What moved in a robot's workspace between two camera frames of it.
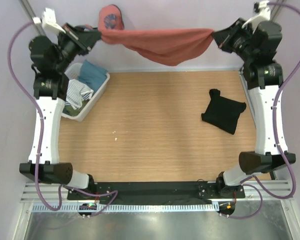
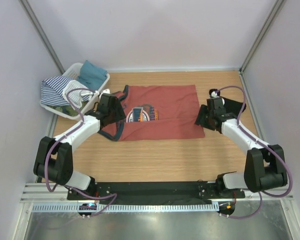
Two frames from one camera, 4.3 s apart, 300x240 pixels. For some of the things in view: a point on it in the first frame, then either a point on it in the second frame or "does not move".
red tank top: x=171 y=46 to x=156 y=112
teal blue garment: x=93 y=76 does not move
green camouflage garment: x=68 y=110 does not move
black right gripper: x=222 y=37 to x=200 y=120
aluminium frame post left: x=29 y=10 does not move
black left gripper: x=79 y=38 to x=120 y=115
